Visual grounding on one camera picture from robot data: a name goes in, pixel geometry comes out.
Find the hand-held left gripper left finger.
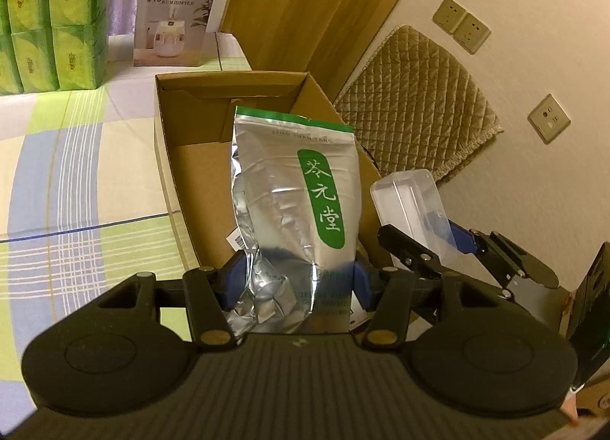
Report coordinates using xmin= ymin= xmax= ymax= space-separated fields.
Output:
xmin=95 ymin=252 xmax=249 ymax=352

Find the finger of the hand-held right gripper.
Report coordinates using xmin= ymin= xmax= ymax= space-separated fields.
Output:
xmin=378 ymin=225 xmax=451 ymax=279
xmin=448 ymin=226 xmax=560 ymax=291

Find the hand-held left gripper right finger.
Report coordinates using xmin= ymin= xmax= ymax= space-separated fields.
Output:
xmin=352 ymin=259 xmax=482 ymax=352

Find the clear plastic container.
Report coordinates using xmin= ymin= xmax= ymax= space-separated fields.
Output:
xmin=371 ymin=171 xmax=451 ymax=264

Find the silver pouch with green label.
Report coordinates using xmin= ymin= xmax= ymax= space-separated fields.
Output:
xmin=228 ymin=106 xmax=356 ymax=336

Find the brown cardboard box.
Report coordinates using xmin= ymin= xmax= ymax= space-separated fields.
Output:
xmin=153 ymin=30 xmax=396 ymax=326

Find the checked cloth desktop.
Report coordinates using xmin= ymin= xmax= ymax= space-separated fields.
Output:
xmin=0 ymin=33 xmax=249 ymax=422

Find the chair with quilted cover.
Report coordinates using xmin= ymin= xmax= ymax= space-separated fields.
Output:
xmin=332 ymin=25 xmax=505 ymax=184

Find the wooden door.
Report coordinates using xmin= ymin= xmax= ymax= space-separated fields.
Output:
xmin=219 ymin=0 xmax=437 ymax=102

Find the white humidifier box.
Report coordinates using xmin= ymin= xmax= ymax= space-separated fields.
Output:
xmin=132 ymin=0 xmax=220 ymax=68

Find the stack of green tissue packs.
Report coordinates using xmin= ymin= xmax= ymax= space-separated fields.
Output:
xmin=0 ymin=0 xmax=110 ymax=95

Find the single beige wall socket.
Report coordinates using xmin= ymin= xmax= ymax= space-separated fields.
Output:
xmin=528 ymin=93 xmax=571 ymax=144

